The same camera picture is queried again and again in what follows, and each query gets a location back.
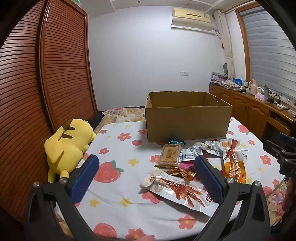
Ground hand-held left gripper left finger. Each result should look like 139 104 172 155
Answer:
23 154 100 241

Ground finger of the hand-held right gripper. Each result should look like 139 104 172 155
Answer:
262 139 287 161
277 133 296 146

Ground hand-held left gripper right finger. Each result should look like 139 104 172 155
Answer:
194 155 271 241

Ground gold snack packet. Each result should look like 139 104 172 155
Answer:
166 168 199 182

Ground pink snack packet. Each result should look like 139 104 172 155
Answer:
179 162 197 172

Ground brown cardboard box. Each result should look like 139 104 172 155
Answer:
145 91 233 143

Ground orange chicken feet packet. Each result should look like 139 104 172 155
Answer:
220 138 249 184

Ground large clear chicken feet packet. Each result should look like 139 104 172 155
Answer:
139 168 219 217

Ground silver snack packet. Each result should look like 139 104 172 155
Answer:
179 148 202 161

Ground crumpled white snack packet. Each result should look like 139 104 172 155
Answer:
206 140 223 155
193 141 212 151

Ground yellow plush toy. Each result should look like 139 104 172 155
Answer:
45 119 97 183

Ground clear peanut brittle tray packet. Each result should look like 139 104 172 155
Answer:
155 144 181 167

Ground white strawberry flower bed sheet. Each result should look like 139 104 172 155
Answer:
54 116 287 241

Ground wooden cabinet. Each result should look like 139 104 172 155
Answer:
209 83 296 142

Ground pink thermos bottle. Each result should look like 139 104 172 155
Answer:
249 79 258 95

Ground dark cloth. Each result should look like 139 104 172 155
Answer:
89 111 104 130

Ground floral cloth bundle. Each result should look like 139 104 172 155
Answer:
219 80 241 90

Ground floral patterned quilt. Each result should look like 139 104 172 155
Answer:
102 107 288 224

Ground grey window blind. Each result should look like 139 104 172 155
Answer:
242 7 296 100

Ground purple patterned bag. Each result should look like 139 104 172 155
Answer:
210 72 228 82

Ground brown louvred wardrobe door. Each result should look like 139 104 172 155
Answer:
40 0 98 132
0 0 55 223

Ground cream patterned curtain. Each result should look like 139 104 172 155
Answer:
213 10 236 78

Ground white power strip with cables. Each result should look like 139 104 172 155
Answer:
268 93 296 114

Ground wooden window frame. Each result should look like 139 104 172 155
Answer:
235 3 252 81

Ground cream wall air conditioner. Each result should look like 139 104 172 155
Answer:
171 8 213 30

